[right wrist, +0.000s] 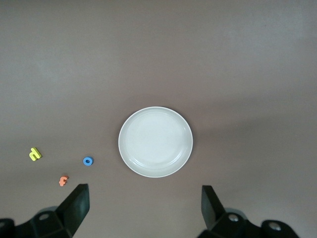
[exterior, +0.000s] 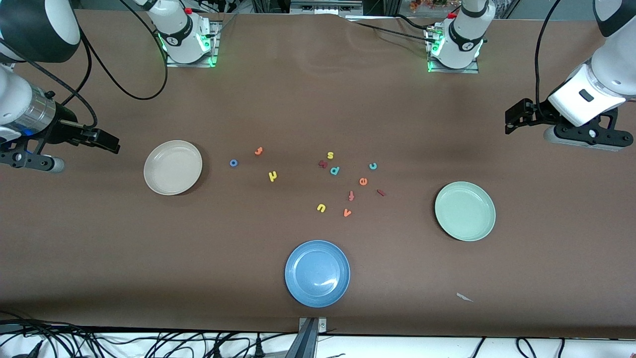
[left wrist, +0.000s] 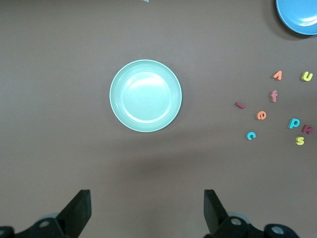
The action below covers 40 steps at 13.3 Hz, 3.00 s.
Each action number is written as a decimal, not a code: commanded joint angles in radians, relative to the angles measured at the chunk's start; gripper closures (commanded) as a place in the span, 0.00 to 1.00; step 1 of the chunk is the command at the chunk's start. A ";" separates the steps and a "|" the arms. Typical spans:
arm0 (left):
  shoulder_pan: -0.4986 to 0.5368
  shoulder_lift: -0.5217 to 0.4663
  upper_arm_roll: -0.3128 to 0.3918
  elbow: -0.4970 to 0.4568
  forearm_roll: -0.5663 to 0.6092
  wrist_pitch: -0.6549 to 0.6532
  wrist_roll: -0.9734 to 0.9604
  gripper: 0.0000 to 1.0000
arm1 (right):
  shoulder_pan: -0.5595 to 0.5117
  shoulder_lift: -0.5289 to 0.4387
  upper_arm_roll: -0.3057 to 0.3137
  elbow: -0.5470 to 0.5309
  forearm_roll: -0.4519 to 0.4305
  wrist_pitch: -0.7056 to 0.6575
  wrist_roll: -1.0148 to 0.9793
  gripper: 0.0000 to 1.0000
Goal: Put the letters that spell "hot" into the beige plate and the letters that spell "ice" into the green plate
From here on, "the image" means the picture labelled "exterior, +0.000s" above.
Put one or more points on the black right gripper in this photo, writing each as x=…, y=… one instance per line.
x=60, y=130

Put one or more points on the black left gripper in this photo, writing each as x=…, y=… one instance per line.
x=538, y=117

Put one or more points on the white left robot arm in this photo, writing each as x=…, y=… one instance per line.
x=611, y=69

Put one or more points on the beige brown plate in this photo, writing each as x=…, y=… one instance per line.
x=173, y=169

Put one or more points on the light green plate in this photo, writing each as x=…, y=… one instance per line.
x=465, y=211

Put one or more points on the orange floral object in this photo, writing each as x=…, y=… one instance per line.
x=427, y=5

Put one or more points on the white paper scrap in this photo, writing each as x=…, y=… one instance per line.
x=464, y=297

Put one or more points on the brown table cover sheet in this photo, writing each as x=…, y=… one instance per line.
x=318, y=99

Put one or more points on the grey metal device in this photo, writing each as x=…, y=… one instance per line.
x=323, y=7

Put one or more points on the blue plate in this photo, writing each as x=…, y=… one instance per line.
x=317, y=273

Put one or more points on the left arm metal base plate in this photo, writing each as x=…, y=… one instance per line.
x=454, y=70

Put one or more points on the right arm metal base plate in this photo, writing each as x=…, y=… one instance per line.
x=191, y=64

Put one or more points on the black camera pole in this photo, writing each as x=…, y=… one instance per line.
x=304, y=343

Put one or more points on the silver metal bracket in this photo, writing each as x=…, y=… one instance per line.
x=323, y=325

